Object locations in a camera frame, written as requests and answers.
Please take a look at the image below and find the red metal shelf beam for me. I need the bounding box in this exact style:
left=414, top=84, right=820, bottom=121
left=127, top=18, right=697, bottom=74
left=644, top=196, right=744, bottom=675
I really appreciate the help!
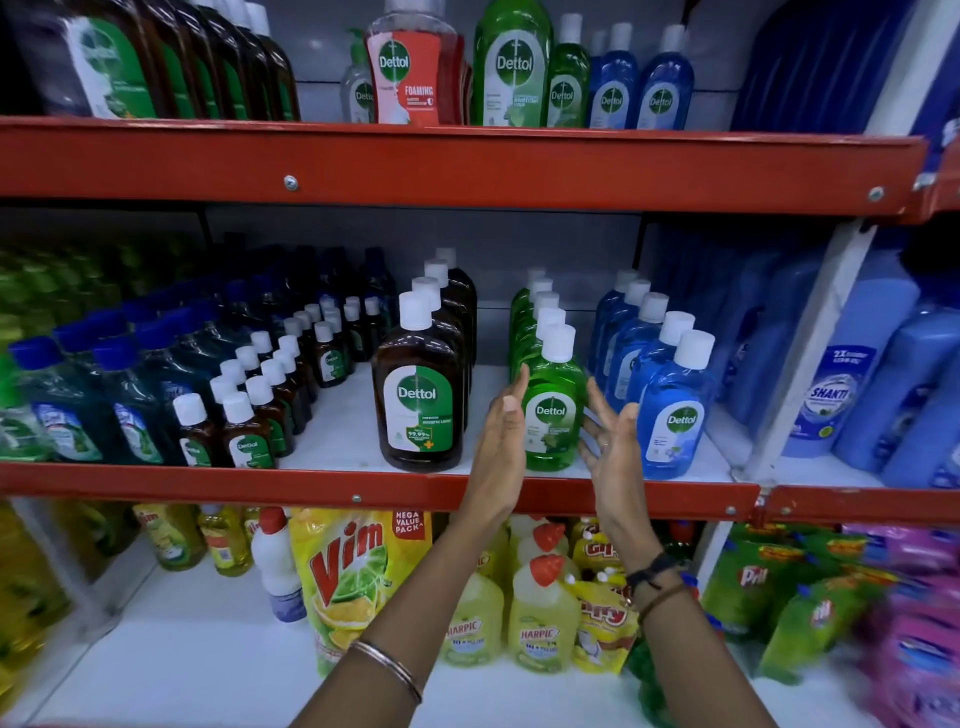
left=0, top=116, right=930, bottom=220
left=0, top=461, right=762, bottom=522

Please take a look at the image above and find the black thread bracelet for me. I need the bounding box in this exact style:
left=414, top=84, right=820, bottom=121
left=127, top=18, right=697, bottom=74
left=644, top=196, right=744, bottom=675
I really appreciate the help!
left=624, top=552, right=681, bottom=591

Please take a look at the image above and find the person's right forearm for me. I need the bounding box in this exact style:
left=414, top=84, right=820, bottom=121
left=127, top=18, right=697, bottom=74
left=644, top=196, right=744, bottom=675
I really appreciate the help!
left=600, top=525, right=778, bottom=728

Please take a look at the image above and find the group of yellow liquid bottles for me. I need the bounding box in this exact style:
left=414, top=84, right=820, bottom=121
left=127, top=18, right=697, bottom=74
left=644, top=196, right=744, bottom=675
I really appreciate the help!
left=0, top=498, right=142, bottom=702

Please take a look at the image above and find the group of tiny brown bottles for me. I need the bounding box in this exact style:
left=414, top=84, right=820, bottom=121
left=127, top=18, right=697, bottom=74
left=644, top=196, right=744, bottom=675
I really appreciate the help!
left=171, top=295, right=393, bottom=471

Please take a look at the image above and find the group of blue-capped teal bottles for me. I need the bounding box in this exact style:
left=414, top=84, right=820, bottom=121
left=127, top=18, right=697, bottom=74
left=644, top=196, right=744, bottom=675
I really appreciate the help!
left=7, top=276, right=252, bottom=467

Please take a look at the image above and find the person's left forearm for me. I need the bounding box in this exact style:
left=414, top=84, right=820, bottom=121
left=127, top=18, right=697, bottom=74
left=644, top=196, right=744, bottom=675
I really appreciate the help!
left=288, top=501, right=513, bottom=728

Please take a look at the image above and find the clear pump hand wash bottle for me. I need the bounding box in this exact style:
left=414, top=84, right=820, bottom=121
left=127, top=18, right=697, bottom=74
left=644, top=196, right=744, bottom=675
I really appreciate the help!
left=340, top=28, right=377, bottom=125

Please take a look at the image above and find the row of large brown bottles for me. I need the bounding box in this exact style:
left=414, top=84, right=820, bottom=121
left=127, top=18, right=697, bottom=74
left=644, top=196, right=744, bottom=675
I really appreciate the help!
left=6, top=0, right=303, bottom=123

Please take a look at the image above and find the group of green cleaner bottles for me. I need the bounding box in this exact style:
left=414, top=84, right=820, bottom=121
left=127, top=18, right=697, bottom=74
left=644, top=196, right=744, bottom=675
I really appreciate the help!
left=0, top=238, right=192, bottom=463

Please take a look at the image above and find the silver bangle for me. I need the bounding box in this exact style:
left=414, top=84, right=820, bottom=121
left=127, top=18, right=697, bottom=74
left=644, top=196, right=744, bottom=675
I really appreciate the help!
left=348, top=639, right=424, bottom=705

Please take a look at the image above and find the pile of green pouches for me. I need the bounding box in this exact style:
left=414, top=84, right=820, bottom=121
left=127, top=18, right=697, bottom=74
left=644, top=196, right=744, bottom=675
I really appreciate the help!
left=700, top=522, right=897, bottom=687

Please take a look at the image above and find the red foaming hand wash bottle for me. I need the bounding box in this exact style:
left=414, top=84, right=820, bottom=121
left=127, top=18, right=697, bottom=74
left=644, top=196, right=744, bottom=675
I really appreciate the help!
left=365, top=0, right=468, bottom=127

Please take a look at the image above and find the large yellow dishwash pouch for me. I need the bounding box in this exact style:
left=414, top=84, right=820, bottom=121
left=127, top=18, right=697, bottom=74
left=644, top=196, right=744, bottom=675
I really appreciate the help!
left=288, top=507, right=435, bottom=678

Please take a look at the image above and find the dark green bottle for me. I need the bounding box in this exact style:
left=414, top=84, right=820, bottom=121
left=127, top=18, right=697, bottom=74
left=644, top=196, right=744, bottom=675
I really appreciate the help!
left=625, top=633, right=680, bottom=728

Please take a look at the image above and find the person's left hand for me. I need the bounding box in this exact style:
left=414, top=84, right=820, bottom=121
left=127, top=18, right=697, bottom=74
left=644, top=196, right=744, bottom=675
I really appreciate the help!
left=457, top=363, right=531, bottom=520

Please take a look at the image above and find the white shelf upright post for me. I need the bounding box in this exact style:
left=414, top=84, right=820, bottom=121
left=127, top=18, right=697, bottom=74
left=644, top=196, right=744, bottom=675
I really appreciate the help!
left=693, top=0, right=960, bottom=594

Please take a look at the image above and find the large green liquid bottle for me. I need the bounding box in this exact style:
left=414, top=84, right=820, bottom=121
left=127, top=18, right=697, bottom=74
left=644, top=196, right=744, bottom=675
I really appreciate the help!
left=470, top=0, right=555, bottom=128

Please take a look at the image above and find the blue white-capped liquid bottle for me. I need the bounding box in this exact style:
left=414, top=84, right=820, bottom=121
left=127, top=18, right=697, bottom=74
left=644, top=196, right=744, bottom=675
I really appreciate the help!
left=636, top=329, right=717, bottom=482
left=624, top=309, right=697, bottom=410
left=595, top=279, right=652, bottom=391
left=588, top=269, right=640, bottom=376
left=606, top=291, right=670, bottom=414

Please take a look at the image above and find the yellow red-capped cleaner bottle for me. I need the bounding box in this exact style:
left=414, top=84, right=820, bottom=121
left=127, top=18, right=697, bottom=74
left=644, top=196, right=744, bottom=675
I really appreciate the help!
left=507, top=554, right=583, bottom=675
left=440, top=525, right=507, bottom=669
left=509, top=517, right=573, bottom=575

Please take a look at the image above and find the person's right hand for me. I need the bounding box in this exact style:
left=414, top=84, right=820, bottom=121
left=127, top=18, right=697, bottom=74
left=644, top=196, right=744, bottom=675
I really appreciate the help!
left=578, top=377, right=664, bottom=576

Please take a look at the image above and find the pile of pink pouches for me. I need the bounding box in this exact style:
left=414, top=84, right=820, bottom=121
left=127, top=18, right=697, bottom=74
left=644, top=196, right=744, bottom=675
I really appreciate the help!
left=838, top=522, right=960, bottom=728

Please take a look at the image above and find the yellow cleaner refill pouch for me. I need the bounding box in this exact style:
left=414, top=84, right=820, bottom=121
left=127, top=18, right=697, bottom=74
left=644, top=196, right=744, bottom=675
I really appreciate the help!
left=568, top=579, right=641, bottom=675
left=571, top=519, right=626, bottom=582

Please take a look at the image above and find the thin brown bracelet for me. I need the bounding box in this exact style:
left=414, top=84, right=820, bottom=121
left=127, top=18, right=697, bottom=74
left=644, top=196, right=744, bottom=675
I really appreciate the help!
left=637, top=582, right=692, bottom=625

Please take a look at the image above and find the green white-capped liquid bottle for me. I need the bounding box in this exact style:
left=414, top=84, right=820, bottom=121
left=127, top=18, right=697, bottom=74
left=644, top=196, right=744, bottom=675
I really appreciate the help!
left=510, top=278, right=555, bottom=346
left=520, top=323, right=590, bottom=474
left=514, top=306, right=568, bottom=376
left=511, top=291, right=561, bottom=361
left=510, top=268, right=549, bottom=324

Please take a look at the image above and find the small blue liquid bottle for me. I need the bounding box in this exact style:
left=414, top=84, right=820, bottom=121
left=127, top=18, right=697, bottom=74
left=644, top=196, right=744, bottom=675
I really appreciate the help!
left=588, top=21, right=640, bottom=131
left=635, top=24, right=696, bottom=132

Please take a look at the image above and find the group of dark bottles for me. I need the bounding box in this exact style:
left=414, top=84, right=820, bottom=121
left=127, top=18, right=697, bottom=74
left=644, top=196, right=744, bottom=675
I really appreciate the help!
left=213, top=241, right=400, bottom=361

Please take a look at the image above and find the medium brown antiseptic bottle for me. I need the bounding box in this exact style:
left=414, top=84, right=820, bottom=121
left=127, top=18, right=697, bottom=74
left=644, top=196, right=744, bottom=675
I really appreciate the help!
left=435, top=246, right=479, bottom=361
left=370, top=290, right=467, bottom=474
left=423, top=259, right=477, bottom=376
left=411, top=276, right=472, bottom=432

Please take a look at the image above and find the row of tall blue bottles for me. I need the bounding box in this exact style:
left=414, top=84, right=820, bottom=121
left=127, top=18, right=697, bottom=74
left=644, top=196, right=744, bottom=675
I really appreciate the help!
left=651, top=223, right=830, bottom=430

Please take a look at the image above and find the white red-capped cleaner bottle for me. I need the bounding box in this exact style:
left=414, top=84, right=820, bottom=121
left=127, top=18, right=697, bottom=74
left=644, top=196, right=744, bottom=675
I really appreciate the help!
left=250, top=506, right=309, bottom=625

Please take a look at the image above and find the yellow dishwash bottle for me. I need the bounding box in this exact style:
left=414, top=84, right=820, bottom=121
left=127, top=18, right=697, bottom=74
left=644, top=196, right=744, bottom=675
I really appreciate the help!
left=133, top=503, right=208, bottom=573
left=196, top=504, right=255, bottom=579

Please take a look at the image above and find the small green liquid bottle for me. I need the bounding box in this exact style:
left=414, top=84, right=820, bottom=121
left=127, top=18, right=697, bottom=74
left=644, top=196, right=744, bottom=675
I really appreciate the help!
left=546, top=12, right=592, bottom=129

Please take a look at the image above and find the row of dark blue containers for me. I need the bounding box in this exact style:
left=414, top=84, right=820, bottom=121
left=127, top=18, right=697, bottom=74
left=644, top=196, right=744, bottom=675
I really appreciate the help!
left=730, top=0, right=918, bottom=137

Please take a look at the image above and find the periwinkle blue detergent bottle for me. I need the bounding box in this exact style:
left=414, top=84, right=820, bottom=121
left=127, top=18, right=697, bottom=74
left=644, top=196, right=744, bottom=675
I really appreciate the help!
left=782, top=249, right=922, bottom=460
left=832, top=298, right=960, bottom=475
left=880, top=358, right=960, bottom=490

